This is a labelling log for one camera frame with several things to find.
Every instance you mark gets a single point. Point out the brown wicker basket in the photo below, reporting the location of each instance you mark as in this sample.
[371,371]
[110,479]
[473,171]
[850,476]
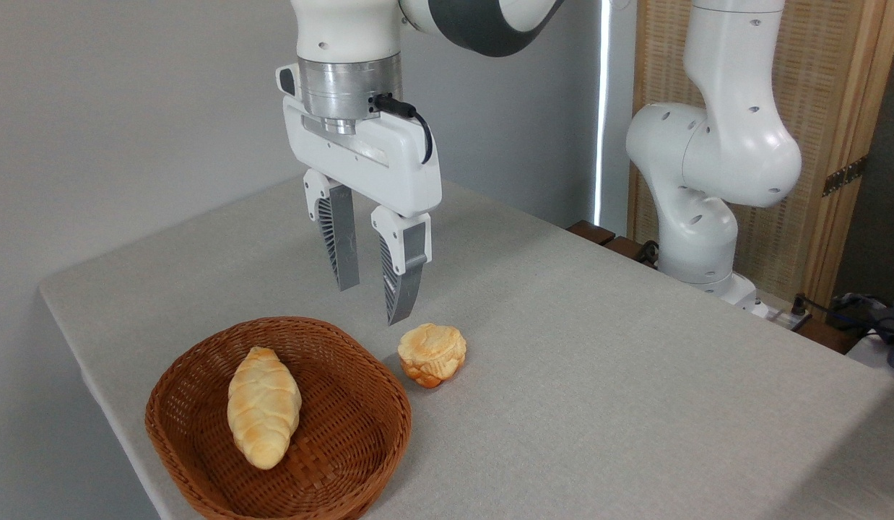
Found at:
[346,440]

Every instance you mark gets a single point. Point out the metal screen hinge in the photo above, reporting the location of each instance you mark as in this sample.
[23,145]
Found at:
[843,176]

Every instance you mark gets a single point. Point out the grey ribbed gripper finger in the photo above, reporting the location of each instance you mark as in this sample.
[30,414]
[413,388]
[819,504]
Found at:
[340,231]
[404,245]

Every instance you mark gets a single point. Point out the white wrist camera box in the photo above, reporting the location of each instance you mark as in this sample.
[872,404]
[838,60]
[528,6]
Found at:
[288,79]

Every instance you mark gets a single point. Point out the long braided bread loaf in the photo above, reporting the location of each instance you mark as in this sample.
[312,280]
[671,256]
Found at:
[263,408]

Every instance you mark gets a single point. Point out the round golden bread bun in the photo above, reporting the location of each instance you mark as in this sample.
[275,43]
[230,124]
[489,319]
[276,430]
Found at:
[432,354]

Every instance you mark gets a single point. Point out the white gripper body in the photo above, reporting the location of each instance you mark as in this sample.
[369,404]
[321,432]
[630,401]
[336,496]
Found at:
[367,162]

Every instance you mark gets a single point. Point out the dark brown wooden block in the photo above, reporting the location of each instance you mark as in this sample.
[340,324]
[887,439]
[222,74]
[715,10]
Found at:
[826,336]
[591,232]
[624,248]

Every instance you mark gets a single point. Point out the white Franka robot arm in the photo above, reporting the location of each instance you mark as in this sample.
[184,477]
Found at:
[728,144]

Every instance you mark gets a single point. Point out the wooden rattan folding screen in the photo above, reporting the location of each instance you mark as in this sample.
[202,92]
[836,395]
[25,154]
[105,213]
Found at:
[815,72]

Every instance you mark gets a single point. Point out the grey tablecloth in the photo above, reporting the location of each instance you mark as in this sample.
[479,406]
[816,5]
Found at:
[599,375]

